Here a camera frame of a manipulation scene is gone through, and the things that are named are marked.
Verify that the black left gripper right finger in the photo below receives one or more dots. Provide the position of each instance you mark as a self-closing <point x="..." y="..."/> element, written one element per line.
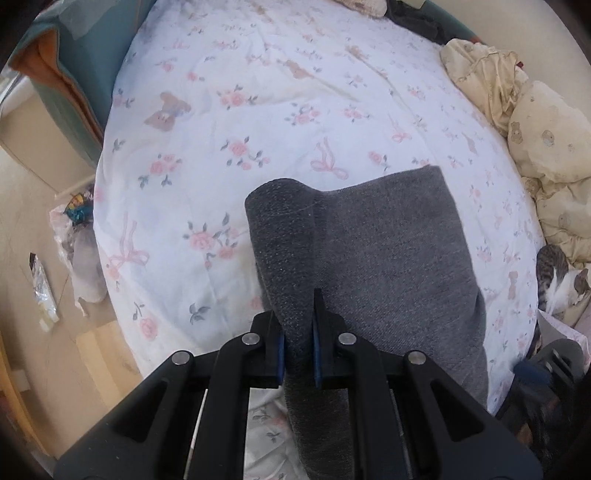
<point x="409" y="419"/>

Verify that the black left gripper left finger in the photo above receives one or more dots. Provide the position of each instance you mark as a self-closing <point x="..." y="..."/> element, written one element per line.
<point x="187" y="419"/>

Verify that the dark grey pants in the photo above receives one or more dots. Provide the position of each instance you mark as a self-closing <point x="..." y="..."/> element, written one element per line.
<point x="390" y="257"/>

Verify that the grey tabby white cat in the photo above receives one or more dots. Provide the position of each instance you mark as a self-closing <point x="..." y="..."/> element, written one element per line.
<point x="560" y="286"/>

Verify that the silver foil wrapper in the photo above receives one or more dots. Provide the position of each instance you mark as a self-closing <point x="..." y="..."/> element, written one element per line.
<point x="43" y="294"/>

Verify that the plastic bag on floor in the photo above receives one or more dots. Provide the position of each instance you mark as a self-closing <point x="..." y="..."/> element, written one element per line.
<point x="72" y="225"/>

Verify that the cream yellow duvet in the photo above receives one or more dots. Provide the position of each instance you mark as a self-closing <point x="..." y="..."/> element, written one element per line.
<point x="548" y="140"/>

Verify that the beige cabinet beside bed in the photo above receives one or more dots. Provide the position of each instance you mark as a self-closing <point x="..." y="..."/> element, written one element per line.
<point x="31" y="138"/>

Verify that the white floral bed sheet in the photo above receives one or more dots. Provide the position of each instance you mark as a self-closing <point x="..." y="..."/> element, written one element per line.
<point x="215" y="99"/>

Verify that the teal mattress pad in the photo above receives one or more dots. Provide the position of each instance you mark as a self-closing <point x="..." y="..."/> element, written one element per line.
<point x="72" y="53"/>

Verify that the black garment on bed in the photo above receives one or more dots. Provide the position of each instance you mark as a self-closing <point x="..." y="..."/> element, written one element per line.
<point x="415" y="21"/>

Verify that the cream fleece pillow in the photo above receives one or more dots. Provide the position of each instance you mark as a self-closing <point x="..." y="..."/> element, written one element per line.
<point x="371" y="8"/>

